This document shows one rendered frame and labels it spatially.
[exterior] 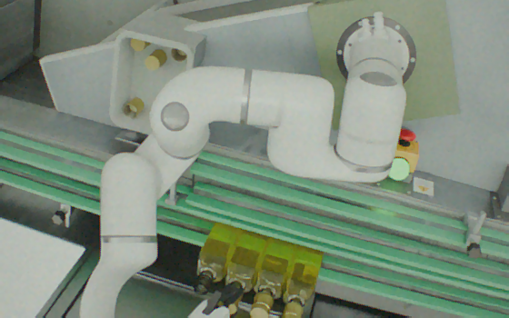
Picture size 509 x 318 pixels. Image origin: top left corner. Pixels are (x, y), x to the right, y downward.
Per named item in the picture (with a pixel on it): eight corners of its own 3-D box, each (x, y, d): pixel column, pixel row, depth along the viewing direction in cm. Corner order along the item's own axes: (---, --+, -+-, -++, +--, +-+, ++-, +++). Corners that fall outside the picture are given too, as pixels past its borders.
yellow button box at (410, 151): (380, 159, 139) (378, 175, 132) (389, 129, 135) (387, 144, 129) (410, 167, 138) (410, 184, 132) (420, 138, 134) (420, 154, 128)
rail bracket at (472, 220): (459, 218, 127) (462, 256, 115) (471, 189, 123) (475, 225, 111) (476, 223, 126) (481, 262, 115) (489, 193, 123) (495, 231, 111)
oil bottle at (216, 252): (221, 221, 140) (192, 280, 121) (225, 200, 137) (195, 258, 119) (246, 228, 139) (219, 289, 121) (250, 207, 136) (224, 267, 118)
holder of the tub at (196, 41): (123, 127, 150) (109, 142, 144) (134, 18, 137) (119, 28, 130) (190, 146, 148) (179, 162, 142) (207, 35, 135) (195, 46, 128)
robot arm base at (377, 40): (338, 12, 119) (332, 34, 105) (404, 6, 116) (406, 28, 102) (347, 87, 125) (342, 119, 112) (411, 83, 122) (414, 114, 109)
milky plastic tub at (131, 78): (123, 108, 148) (107, 124, 140) (132, 17, 137) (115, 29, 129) (193, 127, 145) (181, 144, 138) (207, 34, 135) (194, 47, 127)
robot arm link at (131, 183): (206, 235, 90) (212, 236, 105) (205, 89, 93) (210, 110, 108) (94, 235, 90) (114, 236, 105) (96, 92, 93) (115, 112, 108)
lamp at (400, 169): (385, 172, 132) (384, 179, 129) (391, 154, 129) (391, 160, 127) (405, 177, 131) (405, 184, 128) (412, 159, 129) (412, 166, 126)
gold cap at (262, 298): (253, 303, 117) (247, 319, 113) (256, 290, 116) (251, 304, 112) (271, 309, 117) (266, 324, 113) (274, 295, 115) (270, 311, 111)
